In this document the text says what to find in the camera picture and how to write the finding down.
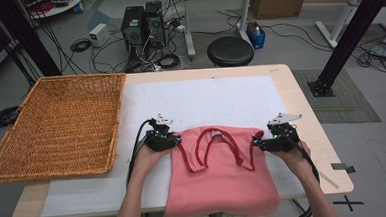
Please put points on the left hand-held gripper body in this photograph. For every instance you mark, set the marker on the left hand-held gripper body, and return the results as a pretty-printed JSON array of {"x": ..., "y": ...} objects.
[{"x": 159, "y": 142}]

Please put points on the pink tank top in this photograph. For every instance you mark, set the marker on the pink tank top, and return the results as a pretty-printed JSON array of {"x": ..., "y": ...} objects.
[{"x": 218, "y": 187}]

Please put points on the white box device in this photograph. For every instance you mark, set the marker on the white box device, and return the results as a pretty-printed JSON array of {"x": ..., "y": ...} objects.
[{"x": 99, "y": 35}]

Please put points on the black metal stand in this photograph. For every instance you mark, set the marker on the black metal stand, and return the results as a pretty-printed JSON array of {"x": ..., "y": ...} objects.
[
  {"x": 34, "y": 43},
  {"x": 354, "y": 33}
]

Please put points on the cardboard box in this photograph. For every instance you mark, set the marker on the cardboard box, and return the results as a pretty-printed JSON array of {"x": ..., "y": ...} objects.
[{"x": 278, "y": 0}]

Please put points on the thin wooden stick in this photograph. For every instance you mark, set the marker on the thin wooden stick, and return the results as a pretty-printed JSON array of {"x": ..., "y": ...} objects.
[{"x": 329, "y": 180}]

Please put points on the white metal stand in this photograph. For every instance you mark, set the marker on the white metal stand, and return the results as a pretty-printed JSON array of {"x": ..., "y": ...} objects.
[{"x": 341, "y": 19}]

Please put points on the light wooden table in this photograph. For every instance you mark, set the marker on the light wooden table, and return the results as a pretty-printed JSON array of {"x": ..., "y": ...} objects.
[{"x": 295, "y": 99}]

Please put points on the person's right hand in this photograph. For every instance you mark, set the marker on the person's right hand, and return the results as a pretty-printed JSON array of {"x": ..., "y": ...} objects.
[{"x": 299, "y": 161}]

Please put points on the black tape piece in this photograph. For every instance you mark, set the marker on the black tape piece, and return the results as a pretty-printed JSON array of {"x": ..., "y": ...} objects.
[{"x": 341, "y": 167}]

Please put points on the black round stool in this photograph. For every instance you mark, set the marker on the black round stool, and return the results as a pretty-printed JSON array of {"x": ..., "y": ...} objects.
[{"x": 230, "y": 51}]

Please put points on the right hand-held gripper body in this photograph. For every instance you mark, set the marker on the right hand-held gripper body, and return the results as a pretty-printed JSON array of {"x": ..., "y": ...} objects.
[{"x": 281, "y": 140}]

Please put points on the grey floor mat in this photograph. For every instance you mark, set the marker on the grey floor mat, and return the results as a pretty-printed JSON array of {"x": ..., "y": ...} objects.
[{"x": 347, "y": 107}]

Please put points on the round white table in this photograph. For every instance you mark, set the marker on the round white table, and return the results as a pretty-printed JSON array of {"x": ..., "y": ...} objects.
[{"x": 65, "y": 6}]

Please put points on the black computer tower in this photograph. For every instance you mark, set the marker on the black computer tower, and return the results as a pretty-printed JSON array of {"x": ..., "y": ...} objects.
[
  {"x": 155, "y": 23},
  {"x": 133, "y": 31}
]

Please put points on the person's left hand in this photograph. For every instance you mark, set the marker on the person's left hand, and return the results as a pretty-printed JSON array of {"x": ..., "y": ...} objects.
[{"x": 148, "y": 162}]

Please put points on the blue box with bottle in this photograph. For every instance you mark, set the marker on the blue box with bottle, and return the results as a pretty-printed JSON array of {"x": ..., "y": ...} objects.
[{"x": 255, "y": 36}]

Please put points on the wicker basket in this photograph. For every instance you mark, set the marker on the wicker basket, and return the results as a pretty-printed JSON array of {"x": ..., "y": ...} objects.
[{"x": 58, "y": 129}]

